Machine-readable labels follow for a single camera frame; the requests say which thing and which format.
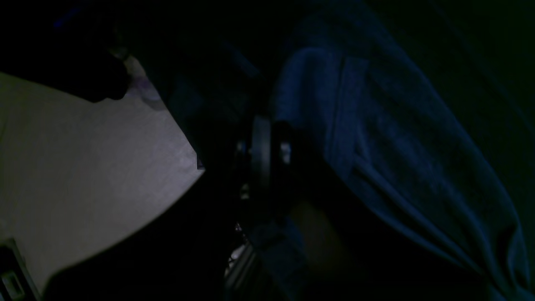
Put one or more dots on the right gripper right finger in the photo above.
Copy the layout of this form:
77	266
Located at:
350	254

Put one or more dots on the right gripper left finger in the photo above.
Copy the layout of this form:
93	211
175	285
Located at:
182	255

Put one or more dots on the dark grey T-shirt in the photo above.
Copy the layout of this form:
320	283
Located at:
367	110

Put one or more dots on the black table cloth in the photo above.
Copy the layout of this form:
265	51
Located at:
479	56

